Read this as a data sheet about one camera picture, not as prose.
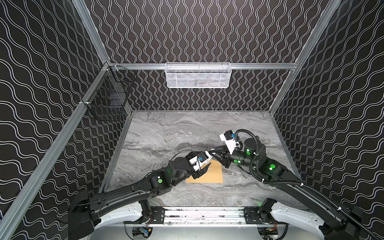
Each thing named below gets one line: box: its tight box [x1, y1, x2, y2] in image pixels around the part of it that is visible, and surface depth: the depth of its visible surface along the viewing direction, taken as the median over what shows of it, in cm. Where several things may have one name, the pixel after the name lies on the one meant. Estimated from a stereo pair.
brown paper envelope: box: [186, 159, 224, 183], surface depth 87 cm
